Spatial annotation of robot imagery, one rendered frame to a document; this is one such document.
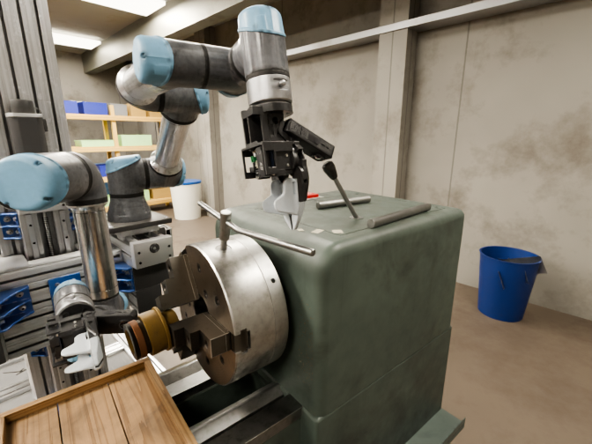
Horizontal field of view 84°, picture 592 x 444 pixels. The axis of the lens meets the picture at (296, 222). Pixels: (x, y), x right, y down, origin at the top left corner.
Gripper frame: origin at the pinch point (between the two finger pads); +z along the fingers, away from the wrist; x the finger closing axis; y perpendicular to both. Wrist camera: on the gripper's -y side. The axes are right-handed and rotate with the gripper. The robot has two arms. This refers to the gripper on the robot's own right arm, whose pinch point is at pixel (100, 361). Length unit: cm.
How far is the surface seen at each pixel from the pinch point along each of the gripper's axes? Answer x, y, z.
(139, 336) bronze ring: 2.3, -6.7, -0.2
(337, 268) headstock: 13.6, -40.5, 17.5
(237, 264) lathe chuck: 13.8, -25.1, 4.6
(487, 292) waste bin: -85, -274, -41
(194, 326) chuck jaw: 2.7, -15.9, 3.4
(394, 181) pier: -7, -289, -152
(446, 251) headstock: 7, -85, 16
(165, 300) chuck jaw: 5.7, -13.0, -4.6
